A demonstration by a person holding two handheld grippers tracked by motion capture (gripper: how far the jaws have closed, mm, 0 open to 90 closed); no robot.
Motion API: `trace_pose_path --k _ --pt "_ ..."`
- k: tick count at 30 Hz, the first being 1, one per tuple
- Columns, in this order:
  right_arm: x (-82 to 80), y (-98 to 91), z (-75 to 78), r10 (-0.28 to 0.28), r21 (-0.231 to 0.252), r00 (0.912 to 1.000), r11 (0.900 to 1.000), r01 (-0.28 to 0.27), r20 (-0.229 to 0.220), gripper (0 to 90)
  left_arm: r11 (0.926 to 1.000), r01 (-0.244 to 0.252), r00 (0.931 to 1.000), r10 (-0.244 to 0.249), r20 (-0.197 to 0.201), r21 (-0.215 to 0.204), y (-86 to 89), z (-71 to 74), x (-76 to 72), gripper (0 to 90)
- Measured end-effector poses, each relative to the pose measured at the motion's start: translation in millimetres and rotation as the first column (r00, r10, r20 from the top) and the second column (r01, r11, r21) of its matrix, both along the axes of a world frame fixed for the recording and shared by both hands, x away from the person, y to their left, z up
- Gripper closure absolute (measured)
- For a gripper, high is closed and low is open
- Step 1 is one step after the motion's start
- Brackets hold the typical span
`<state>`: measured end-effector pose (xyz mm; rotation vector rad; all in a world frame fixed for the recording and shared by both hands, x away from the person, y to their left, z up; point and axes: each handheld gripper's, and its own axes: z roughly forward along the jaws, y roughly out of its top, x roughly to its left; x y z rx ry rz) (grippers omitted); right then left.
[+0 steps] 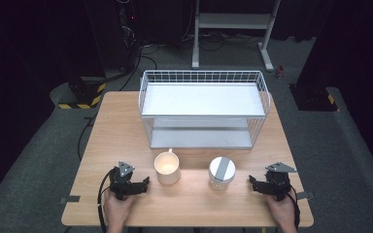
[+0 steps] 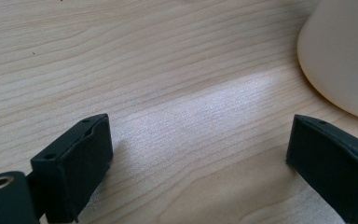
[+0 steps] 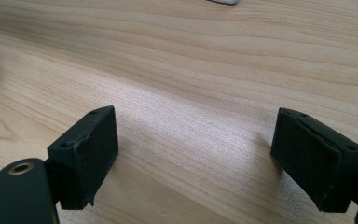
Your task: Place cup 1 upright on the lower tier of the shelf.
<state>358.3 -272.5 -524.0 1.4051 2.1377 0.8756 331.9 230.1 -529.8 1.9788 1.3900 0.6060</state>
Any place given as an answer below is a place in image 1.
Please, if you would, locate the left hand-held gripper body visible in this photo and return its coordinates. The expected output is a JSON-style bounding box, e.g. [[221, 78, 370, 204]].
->
[[109, 160, 144, 201]]

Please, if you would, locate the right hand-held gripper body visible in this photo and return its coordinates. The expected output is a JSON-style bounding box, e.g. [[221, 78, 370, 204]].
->
[[262, 161, 298, 202]]

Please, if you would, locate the cream ceramic cup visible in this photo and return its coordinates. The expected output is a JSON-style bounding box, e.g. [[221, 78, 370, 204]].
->
[[153, 148, 182, 186]]

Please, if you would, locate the glass jar with white lid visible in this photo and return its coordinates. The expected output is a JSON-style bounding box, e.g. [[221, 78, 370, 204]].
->
[[208, 156, 237, 191]]

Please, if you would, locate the white wire two-tier shelf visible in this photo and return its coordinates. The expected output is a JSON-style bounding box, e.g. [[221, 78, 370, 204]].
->
[[138, 69, 272, 150]]

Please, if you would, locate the person's left hand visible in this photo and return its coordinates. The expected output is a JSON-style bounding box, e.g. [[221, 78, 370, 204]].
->
[[103, 189, 137, 228]]

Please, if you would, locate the person's right hand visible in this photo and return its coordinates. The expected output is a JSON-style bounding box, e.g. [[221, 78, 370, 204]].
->
[[265, 188, 297, 228]]

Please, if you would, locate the grey tape strip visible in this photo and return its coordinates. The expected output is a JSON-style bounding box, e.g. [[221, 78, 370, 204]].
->
[[59, 195, 82, 205], [295, 190, 317, 200]]

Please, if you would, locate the black base with yellow stripes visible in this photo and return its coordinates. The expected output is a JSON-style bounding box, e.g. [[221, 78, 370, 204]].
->
[[57, 77, 107, 111], [288, 83, 341, 113]]

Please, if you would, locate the grey metal stand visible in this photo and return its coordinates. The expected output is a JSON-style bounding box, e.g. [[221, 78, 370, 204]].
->
[[191, 0, 283, 73]]

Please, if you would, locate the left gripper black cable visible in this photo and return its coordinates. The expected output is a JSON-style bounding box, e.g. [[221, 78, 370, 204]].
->
[[96, 167, 119, 233]]

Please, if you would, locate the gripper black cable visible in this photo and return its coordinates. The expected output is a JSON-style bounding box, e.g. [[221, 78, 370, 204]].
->
[[287, 183, 302, 231], [96, 167, 119, 233]]

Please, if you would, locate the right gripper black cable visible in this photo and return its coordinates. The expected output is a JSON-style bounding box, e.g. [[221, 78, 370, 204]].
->
[[287, 183, 302, 231]]

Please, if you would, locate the black floor cable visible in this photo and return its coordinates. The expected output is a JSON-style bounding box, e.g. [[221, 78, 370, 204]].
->
[[119, 43, 159, 92], [77, 114, 97, 162]]

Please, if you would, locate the black equipment rack with cables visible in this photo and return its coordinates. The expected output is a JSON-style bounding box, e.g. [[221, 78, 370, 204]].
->
[[115, 0, 144, 74]]

